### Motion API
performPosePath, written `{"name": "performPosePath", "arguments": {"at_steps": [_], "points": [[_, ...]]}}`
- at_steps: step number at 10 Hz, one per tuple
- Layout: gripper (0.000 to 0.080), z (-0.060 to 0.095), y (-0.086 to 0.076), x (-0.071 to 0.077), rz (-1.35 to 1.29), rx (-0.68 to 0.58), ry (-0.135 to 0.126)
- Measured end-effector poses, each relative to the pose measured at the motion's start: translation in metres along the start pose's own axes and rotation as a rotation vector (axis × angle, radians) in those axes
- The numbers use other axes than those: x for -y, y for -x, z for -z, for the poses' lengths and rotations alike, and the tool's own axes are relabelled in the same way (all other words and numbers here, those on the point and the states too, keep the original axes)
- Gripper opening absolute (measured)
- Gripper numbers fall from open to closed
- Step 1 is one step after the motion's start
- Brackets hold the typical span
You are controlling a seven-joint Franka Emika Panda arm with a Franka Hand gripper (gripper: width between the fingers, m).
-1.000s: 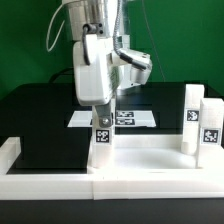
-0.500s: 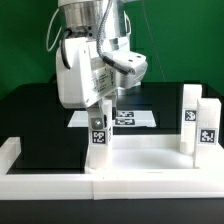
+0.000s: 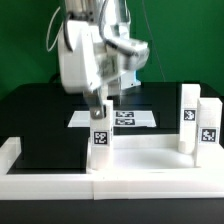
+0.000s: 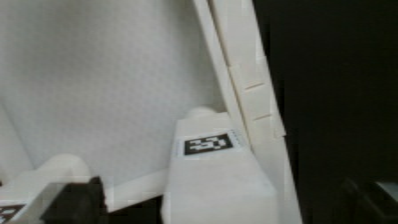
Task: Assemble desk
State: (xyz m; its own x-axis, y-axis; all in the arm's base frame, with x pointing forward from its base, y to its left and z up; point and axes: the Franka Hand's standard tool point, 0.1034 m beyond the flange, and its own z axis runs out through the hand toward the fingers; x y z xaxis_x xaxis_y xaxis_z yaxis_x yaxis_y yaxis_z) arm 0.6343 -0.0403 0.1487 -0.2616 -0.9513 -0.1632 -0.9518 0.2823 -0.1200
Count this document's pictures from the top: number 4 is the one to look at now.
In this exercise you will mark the white U-shaped obstacle fence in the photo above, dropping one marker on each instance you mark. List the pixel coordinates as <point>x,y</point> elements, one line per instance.
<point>239,60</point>

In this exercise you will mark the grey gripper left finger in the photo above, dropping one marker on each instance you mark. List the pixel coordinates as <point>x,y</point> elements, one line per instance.
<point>69,204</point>

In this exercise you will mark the white desk leg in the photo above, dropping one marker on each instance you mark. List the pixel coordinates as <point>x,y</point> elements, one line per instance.
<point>220,191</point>
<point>30,192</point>

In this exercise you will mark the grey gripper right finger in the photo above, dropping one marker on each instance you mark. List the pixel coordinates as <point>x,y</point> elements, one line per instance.
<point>367,203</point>

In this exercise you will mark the white desk top tray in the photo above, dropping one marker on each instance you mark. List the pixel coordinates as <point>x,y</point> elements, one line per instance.
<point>106,74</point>

